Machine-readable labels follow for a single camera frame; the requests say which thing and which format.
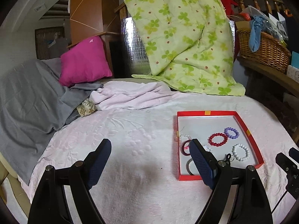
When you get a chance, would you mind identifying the purple bead bracelet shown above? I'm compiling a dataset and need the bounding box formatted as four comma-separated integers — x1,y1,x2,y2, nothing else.
223,126,240,140

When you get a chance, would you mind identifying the pink crystal bead bracelet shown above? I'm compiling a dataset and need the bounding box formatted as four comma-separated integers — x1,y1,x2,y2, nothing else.
179,133,212,152

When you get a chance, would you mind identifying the wooden side table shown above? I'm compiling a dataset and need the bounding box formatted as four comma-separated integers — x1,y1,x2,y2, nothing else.
237,56,298,144

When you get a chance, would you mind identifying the red cardboard box lid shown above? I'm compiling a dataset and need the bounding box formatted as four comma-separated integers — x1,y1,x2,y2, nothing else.
177,111,264,181

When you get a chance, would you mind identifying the grey green bangle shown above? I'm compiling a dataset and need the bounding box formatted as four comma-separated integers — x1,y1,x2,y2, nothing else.
186,158,194,175

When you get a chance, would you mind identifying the white floral box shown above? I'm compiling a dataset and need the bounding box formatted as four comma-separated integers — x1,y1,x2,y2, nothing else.
286,65,299,83

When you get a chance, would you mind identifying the blue cardboard box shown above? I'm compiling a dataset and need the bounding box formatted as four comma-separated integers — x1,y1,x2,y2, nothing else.
291,51,299,69

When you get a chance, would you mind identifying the pink white blanket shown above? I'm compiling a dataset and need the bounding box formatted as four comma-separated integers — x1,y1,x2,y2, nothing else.
21,92,295,223

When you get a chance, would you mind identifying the wicker basket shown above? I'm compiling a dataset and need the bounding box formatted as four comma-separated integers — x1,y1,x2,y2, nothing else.
237,29,291,74

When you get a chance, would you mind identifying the grey cloth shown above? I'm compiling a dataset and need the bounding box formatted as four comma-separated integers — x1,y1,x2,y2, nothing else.
1,58,103,184

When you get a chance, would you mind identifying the floral patterned fabric piece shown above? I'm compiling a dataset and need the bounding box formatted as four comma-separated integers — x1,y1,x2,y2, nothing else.
76,98,97,117

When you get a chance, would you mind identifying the blue cloth in basket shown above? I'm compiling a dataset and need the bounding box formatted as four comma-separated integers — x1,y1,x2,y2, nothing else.
248,16,265,53

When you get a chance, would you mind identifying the magenta pillow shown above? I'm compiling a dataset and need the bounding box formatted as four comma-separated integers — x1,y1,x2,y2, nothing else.
59,36,112,87

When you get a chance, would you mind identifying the green clover quilt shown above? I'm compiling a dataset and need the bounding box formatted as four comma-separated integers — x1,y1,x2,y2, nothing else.
124,0,245,96

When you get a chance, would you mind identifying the silver foil insulation pad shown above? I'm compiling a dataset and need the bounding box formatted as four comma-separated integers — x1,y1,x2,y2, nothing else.
121,17,150,75

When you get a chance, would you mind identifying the orange wooden headboard panel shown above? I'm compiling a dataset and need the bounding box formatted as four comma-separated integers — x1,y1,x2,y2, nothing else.
69,0,121,44

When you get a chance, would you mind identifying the white bead bracelet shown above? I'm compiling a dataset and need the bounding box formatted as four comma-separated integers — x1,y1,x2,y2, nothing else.
232,143,250,162

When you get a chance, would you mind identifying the red bead bracelet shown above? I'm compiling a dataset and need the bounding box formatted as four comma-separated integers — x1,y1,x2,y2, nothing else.
208,132,229,147

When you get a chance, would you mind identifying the maroon hair tie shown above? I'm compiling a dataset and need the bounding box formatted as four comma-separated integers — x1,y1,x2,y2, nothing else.
181,139,193,156

